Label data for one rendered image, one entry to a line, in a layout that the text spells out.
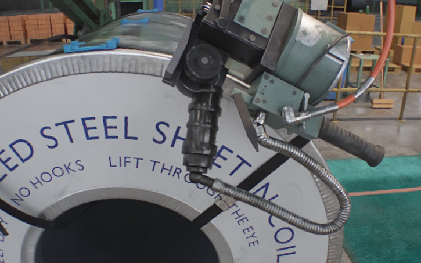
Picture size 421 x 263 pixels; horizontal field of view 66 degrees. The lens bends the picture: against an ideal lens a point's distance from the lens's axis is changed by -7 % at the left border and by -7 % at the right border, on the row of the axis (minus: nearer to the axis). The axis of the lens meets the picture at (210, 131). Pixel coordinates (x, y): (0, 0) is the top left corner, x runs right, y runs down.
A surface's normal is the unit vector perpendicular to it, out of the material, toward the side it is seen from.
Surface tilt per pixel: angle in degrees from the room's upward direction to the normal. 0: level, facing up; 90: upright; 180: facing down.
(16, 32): 90
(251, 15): 58
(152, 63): 90
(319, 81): 102
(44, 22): 90
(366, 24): 90
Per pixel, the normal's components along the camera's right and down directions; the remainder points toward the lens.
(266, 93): 0.22, -0.18
